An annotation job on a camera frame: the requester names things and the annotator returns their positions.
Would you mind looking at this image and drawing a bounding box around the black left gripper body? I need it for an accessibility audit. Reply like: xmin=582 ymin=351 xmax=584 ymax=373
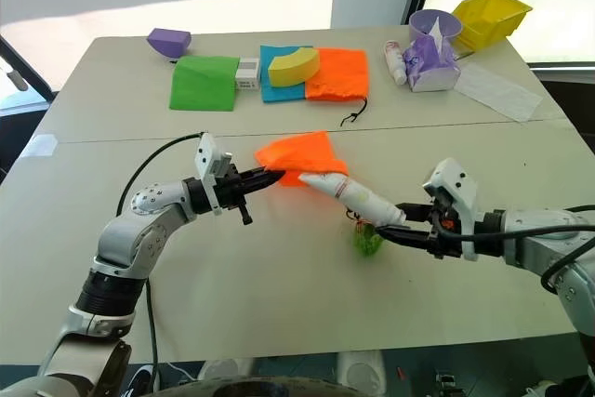
xmin=214 ymin=166 xmax=256 ymax=226

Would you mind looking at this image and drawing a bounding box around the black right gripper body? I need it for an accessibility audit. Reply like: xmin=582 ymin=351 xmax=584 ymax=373
xmin=427 ymin=199 xmax=466 ymax=259

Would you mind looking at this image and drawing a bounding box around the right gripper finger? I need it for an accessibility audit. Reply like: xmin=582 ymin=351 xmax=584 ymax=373
xmin=394 ymin=203 xmax=436 ymax=223
xmin=375 ymin=225 xmax=434 ymax=249

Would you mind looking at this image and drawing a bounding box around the green fuzzy drawstring ball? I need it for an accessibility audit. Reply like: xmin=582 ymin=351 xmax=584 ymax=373
xmin=346 ymin=208 xmax=386 ymax=257

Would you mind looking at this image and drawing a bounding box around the orange fabric pouch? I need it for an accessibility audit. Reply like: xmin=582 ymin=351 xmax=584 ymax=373
xmin=304 ymin=46 xmax=371 ymax=103
xmin=254 ymin=130 xmax=350 ymax=189

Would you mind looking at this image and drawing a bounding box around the white tube red print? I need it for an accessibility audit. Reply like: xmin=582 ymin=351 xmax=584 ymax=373
xmin=297 ymin=171 xmax=406 ymax=227

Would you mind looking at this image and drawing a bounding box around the blue fabric pouch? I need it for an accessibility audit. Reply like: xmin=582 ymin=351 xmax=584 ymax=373
xmin=258 ymin=45 xmax=317 ymax=104

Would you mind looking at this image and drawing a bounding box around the green fabric pouch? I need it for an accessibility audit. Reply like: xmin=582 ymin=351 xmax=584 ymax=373
xmin=168 ymin=55 xmax=241 ymax=112

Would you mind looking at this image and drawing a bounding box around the white tube pink print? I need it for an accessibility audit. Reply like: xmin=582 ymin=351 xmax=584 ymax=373
xmin=383 ymin=39 xmax=409 ymax=86

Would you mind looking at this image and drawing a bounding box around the small white box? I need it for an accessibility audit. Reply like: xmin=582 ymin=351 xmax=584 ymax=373
xmin=234 ymin=57 xmax=261 ymax=91

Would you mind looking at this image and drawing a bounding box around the yellow foam arc block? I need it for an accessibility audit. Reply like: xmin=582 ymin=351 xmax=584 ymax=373
xmin=267 ymin=46 xmax=322 ymax=88

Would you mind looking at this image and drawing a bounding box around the white rounded object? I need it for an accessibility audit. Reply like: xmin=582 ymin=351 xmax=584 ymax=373
xmin=199 ymin=358 xmax=255 ymax=382
xmin=335 ymin=350 xmax=387 ymax=396

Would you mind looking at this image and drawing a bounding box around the white paper sheet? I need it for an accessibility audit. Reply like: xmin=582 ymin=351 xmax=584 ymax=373
xmin=453 ymin=61 xmax=544 ymax=123

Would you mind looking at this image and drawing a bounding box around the purple tissue pack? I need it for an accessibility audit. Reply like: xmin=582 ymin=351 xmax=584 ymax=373
xmin=402 ymin=33 xmax=461 ymax=93

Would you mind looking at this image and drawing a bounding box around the purple foam block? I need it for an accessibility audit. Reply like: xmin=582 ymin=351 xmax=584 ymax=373
xmin=146 ymin=27 xmax=192 ymax=61

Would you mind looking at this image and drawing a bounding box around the purple plastic bowl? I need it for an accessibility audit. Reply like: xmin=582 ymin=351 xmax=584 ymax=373
xmin=408 ymin=8 xmax=464 ymax=45

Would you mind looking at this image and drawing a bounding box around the clear tape patch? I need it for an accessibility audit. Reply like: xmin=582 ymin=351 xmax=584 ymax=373
xmin=31 ymin=134 xmax=60 ymax=157

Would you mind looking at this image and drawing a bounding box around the yellow plastic bin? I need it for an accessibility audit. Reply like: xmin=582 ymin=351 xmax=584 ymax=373
xmin=451 ymin=0 xmax=534 ymax=50

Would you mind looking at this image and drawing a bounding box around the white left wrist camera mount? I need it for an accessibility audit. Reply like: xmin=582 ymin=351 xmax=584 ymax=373
xmin=193 ymin=132 xmax=233 ymax=217

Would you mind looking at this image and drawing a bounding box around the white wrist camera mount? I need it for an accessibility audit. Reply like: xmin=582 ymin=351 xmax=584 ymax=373
xmin=421 ymin=157 xmax=480 ymax=262
xmin=193 ymin=132 xmax=233 ymax=217

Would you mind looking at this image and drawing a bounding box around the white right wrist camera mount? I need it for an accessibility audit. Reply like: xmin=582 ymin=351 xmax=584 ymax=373
xmin=421 ymin=157 xmax=480 ymax=262

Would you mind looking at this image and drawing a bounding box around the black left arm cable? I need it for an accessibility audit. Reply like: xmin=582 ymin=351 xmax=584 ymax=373
xmin=115 ymin=131 xmax=206 ymax=393

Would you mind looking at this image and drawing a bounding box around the black drawstring cord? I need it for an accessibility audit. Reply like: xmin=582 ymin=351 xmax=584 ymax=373
xmin=339 ymin=97 xmax=370 ymax=127

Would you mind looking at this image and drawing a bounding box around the black bar with grey handle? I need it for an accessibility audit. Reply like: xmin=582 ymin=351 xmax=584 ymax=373
xmin=0 ymin=36 xmax=57 ymax=105

